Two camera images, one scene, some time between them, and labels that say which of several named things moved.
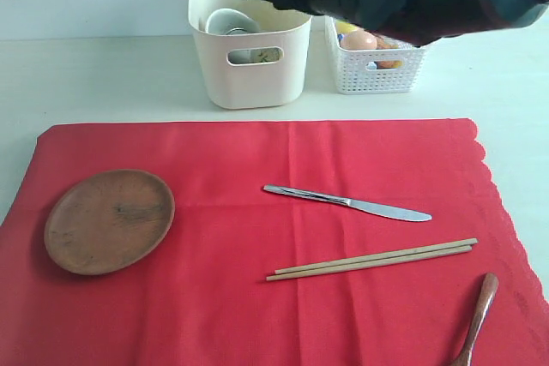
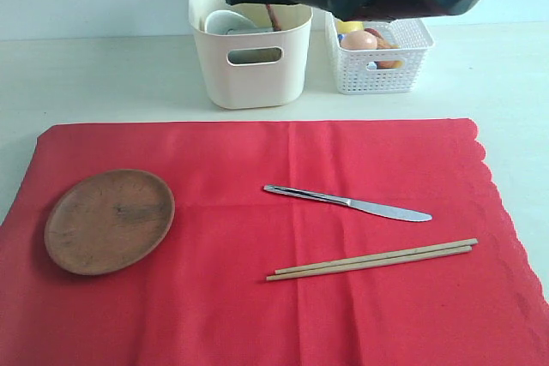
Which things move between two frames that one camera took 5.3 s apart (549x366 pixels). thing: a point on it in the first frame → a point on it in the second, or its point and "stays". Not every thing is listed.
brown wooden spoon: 488,294 → 276,27
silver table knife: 362,205 stays
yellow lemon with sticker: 344,27 stays
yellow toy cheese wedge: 388,64 stays
